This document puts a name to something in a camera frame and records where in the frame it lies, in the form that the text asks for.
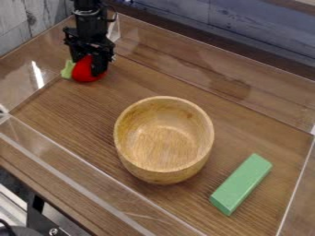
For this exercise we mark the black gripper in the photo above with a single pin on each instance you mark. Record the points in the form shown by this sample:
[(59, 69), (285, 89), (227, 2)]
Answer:
[(87, 40)]

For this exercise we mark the red plush tomato toy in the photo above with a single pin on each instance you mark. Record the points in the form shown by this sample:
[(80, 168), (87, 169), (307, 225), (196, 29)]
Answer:
[(79, 71)]

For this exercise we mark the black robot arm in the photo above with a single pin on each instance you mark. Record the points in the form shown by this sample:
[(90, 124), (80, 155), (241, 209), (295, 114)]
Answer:
[(94, 7)]

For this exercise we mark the wooden bowl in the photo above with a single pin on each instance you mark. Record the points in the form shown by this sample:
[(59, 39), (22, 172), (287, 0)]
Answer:
[(163, 137)]

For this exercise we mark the clear acrylic table barrier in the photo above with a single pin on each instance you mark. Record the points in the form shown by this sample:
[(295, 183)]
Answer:
[(56, 136)]

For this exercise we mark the green rectangular block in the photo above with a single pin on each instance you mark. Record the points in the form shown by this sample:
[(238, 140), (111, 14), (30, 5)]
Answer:
[(239, 185)]

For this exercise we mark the black metal frame bracket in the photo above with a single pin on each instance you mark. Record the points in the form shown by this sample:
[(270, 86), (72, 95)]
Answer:
[(38, 221)]

